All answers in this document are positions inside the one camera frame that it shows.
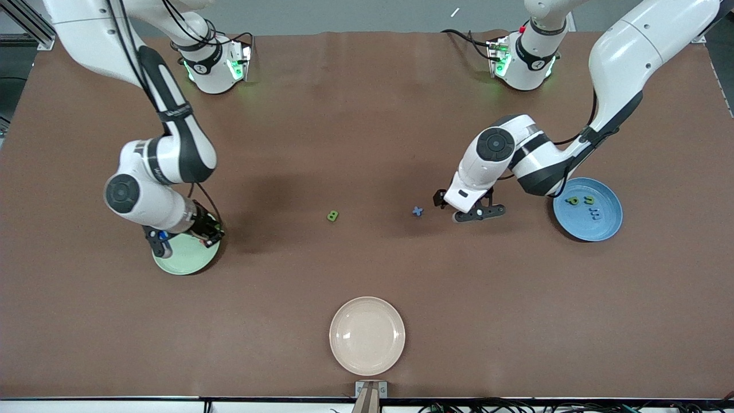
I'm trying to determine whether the light green plate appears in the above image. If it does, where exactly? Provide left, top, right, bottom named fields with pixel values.
left=152, top=221, right=221, bottom=276

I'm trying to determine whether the brown table mat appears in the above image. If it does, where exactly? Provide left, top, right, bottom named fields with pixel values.
left=0, top=30, right=734, bottom=400

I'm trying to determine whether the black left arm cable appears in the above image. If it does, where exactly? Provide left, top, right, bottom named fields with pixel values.
left=550, top=92, right=600, bottom=147

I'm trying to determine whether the black cable bundle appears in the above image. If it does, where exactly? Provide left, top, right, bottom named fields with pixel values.
left=419, top=396, right=734, bottom=413

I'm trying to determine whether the grey arm base connector box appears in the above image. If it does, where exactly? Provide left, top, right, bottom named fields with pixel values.
left=227, top=41, right=253, bottom=82
left=487, top=37, right=512, bottom=78

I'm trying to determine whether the cream plate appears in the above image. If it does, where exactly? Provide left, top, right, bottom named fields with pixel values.
left=329, top=296, right=406, bottom=377

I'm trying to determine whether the blue plate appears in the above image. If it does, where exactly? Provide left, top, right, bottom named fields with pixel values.
left=553, top=177, right=623, bottom=242

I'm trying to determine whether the aluminium frame profile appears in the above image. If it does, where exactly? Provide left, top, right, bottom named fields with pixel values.
left=693, top=0, right=734, bottom=44
left=11, top=0, right=56, bottom=51

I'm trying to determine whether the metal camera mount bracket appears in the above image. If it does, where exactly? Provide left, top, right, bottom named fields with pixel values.
left=354, top=380, right=388, bottom=413

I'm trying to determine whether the black base power cable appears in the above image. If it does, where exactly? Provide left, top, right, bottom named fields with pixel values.
left=215, top=30, right=254, bottom=52
left=440, top=29, right=495, bottom=61

